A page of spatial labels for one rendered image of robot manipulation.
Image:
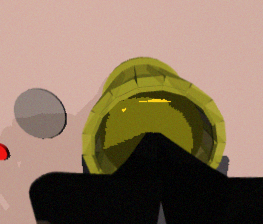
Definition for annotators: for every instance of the grey round disc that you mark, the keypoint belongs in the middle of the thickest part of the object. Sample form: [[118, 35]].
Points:
[[40, 113]]

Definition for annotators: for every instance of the red button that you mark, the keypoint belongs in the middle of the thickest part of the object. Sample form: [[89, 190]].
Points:
[[4, 152]]

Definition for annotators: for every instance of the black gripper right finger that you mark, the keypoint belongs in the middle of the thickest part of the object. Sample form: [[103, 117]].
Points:
[[195, 193]]

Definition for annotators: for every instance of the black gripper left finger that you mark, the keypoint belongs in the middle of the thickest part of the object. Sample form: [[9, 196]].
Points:
[[86, 198]]

